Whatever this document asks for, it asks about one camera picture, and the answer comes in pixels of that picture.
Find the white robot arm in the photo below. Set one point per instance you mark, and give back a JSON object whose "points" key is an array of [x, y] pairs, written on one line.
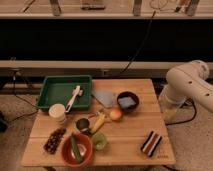
{"points": [[186, 81]]}

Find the striped eraser block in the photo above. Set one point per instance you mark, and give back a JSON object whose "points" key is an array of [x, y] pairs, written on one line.
{"points": [[151, 143]]}

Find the grey cloth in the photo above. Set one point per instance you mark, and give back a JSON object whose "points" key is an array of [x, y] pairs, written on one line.
{"points": [[106, 98]]}

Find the blue sponge in bowl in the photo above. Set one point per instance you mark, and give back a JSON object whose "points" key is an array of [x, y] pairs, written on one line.
{"points": [[126, 102]]}

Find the dark brown bowl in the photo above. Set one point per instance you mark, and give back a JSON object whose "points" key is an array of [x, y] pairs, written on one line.
{"points": [[133, 96]]}

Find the peach apple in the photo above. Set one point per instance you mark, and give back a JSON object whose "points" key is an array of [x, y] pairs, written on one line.
{"points": [[115, 114]]}

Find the white dish brush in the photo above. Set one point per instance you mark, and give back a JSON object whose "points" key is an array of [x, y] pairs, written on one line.
{"points": [[76, 92]]}

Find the yellow banana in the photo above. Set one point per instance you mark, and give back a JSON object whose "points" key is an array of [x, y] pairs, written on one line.
{"points": [[98, 123]]}

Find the metal measuring cup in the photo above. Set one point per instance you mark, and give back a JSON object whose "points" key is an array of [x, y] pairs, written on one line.
{"points": [[83, 125]]}

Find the green plastic tray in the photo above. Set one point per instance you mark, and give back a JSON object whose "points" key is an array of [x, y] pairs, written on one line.
{"points": [[59, 89]]}

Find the small green cup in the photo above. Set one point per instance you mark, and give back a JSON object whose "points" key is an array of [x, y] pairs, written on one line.
{"points": [[99, 141]]}

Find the white paper cup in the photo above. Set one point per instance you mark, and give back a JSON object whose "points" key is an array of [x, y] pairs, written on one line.
{"points": [[57, 112]]}

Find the red bowl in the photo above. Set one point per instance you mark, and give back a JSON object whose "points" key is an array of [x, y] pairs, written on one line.
{"points": [[85, 147]]}

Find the green cucumber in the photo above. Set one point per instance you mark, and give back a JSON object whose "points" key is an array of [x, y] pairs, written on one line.
{"points": [[75, 149]]}

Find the bunch of dark grapes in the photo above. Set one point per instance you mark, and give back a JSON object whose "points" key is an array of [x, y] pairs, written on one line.
{"points": [[54, 140]]}

